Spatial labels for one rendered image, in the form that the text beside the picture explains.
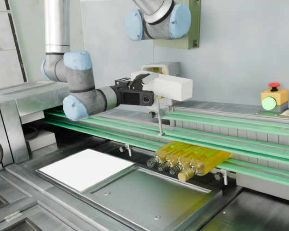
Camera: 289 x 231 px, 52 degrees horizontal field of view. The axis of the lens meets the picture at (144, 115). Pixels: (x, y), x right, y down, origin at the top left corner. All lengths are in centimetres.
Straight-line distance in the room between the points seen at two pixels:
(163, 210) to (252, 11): 79
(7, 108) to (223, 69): 118
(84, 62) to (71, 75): 5
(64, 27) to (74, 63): 16
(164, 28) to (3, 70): 384
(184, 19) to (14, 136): 120
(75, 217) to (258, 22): 100
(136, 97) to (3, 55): 391
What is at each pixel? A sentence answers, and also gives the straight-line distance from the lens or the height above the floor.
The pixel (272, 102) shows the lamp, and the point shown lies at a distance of 112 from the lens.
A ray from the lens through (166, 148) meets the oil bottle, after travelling 120.
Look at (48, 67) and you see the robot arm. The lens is 96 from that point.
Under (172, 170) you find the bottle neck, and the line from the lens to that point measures 109.
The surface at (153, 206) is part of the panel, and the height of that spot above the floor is 120.
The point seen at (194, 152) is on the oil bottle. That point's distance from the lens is 114.
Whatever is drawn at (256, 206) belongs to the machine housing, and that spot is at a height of 96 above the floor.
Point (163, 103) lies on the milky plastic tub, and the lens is 151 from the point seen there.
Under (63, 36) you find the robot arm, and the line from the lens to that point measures 96.
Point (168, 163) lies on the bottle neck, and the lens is 112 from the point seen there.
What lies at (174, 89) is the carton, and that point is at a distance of 99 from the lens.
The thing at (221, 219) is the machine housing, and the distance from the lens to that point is 111.
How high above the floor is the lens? 184
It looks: 41 degrees down
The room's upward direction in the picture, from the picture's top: 111 degrees counter-clockwise
